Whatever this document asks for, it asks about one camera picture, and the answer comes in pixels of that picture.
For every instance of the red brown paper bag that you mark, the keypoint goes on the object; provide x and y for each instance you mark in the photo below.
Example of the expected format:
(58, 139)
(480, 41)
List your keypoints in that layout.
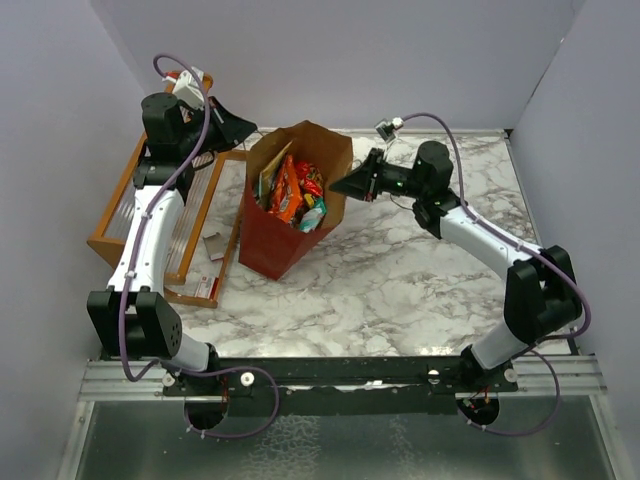
(268, 246)

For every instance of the golden chip bag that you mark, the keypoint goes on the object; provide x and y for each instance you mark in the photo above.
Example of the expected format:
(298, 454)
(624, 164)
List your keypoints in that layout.
(267, 177)

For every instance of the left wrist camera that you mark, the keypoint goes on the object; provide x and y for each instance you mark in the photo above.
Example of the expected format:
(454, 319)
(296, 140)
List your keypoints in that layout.
(186, 88)

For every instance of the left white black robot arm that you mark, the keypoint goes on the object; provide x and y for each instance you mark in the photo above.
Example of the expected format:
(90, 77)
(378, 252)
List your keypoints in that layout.
(131, 316)

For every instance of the teal snack packet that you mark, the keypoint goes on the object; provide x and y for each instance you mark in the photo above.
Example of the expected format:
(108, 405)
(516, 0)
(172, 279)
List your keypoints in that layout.
(313, 217)

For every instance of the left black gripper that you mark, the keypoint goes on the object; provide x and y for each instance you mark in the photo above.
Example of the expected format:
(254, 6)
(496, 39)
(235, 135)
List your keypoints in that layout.
(230, 129)

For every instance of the orange wooden tiered rack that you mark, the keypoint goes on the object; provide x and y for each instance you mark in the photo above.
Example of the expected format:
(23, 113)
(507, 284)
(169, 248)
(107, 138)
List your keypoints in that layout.
(163, 177)

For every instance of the orange Fox's candy bag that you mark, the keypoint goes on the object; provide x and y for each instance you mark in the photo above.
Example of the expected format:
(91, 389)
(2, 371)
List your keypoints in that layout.
(286, 197)

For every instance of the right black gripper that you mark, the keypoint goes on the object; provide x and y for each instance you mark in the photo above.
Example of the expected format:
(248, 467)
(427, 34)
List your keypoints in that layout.
(362, 183)

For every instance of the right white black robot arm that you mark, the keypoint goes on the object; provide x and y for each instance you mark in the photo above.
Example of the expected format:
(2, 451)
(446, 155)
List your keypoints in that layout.
(540, 296)

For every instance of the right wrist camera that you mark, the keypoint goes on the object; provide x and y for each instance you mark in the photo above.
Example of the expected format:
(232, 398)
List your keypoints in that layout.
(387, 129)

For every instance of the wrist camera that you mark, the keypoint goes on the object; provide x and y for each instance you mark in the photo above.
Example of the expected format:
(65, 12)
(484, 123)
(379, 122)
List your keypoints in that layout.
(387, 129)
(186, 88)

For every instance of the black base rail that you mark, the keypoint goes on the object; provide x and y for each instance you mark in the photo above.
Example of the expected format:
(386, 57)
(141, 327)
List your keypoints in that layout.
(339, 386)

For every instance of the red Doritos chip bag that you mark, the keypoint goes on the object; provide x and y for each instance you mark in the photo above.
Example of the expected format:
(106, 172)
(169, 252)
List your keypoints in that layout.
(310, 179)

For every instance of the small red white card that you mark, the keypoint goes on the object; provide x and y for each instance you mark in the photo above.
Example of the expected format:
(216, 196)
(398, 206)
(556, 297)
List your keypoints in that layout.
(206, 287)

